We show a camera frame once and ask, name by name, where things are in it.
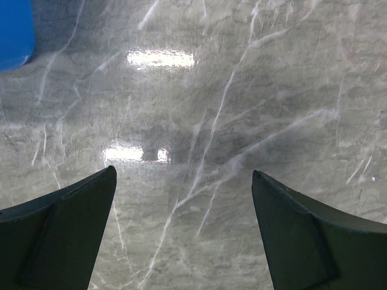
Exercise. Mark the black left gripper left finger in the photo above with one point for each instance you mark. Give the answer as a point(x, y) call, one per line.
point(52, 242)

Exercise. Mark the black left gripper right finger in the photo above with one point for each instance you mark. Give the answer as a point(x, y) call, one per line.
point(310, 245)

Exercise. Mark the blue plastic bin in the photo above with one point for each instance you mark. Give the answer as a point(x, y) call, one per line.
point(17, 33)

